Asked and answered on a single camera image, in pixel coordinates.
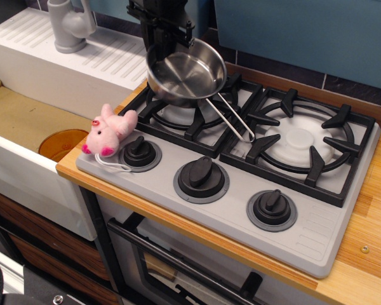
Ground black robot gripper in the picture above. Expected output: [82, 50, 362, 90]
[127, 0, 195, 62]

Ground stainless steel pan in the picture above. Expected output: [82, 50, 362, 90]
[146, 39, 256, 143]

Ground pink stuffed pig toy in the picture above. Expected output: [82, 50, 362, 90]
[81, 104, 138, 172]

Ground black left stove knob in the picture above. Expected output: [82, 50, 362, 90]
[118, 136, 162, 173]

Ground black stove knob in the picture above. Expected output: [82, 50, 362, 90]
[246, 189, 298, 233]
[173, 156, 230, 205]
[118, 136, 162, 173]

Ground black middle stove knob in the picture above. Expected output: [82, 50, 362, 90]
[173, 156, 230, 205]

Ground grey toy stove top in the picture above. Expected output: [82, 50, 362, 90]
[75, 60, 381, 280]

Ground black right stove knob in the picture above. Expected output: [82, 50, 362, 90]
[246, 189, 298, 233]

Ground grey toy faucet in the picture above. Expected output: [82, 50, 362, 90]
[47, 0, 96, 54]

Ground black left burner grate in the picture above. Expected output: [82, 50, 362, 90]
[119, 73, 264, 158]

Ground black burner grate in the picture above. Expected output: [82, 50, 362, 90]
[119, 73, 264, 158]
[220, 88, 381, 208]

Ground white toy sink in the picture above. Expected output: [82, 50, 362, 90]
[0, 8, 147, 241]

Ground black right burner grate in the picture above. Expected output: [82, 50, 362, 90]
[220, 88, 381, 208]

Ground orange plastic plate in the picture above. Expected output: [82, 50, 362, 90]
[38, 129, 88, 162]

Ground wooden drawer fronts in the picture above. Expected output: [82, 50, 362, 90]
[0, 193, 121, 304]

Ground oven door with black handle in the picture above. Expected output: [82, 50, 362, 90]
[107, 213, 313, 304]

